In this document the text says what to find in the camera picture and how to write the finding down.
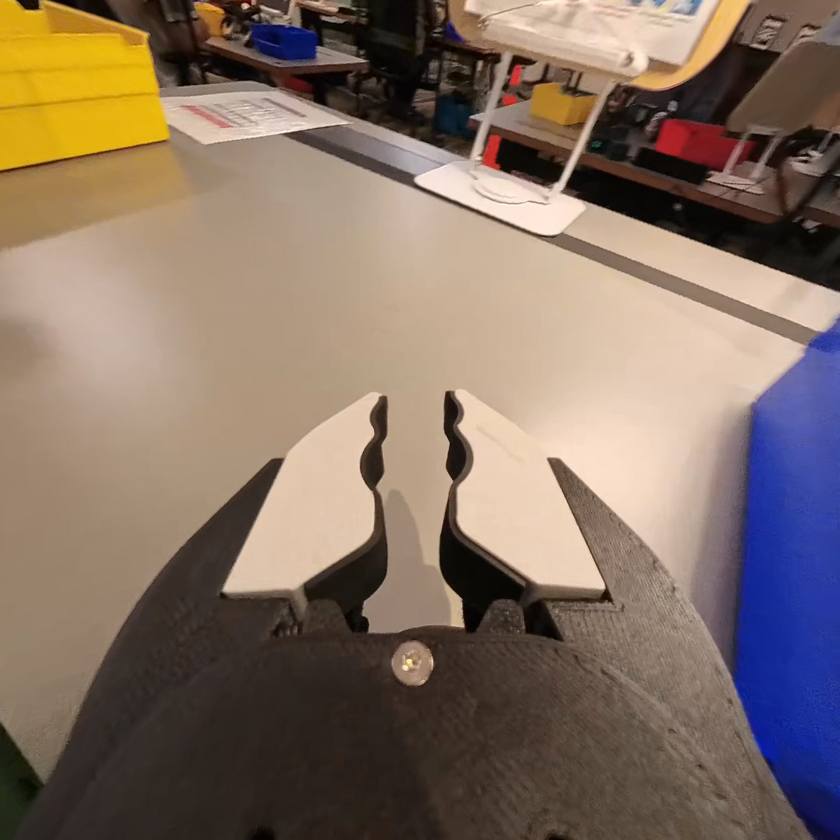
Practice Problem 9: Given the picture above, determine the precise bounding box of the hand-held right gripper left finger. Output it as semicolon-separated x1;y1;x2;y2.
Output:
220;391;390;632

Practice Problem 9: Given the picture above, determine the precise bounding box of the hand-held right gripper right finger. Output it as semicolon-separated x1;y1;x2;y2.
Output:
438;388;608;632

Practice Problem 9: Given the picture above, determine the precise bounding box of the blue plastic bin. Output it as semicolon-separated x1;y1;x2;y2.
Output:
734;315;840;840

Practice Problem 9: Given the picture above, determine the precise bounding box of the white document stand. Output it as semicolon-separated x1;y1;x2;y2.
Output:
413;0;752;238
712;26;840;194

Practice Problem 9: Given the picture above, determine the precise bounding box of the wooden workbench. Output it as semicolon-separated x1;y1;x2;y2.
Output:
467;98;840;227
203;33;370;89

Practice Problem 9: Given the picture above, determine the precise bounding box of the laminated paper sheet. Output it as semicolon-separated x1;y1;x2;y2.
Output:
159;88;353;147

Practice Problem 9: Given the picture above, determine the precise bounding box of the small yellow bin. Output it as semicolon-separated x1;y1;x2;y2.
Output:
529;82;599;127

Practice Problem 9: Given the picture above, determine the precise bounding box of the red plastic bin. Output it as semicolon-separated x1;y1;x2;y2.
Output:
655;118;757;170

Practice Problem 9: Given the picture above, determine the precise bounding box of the small blue bin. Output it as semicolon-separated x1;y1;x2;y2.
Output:
251;25;320;59

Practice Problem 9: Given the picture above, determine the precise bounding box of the yellow plastic bin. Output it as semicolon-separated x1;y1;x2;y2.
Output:
0;0;172;173

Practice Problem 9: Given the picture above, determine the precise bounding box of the printed instruction sheet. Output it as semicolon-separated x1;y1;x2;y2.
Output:
465;0;723;67

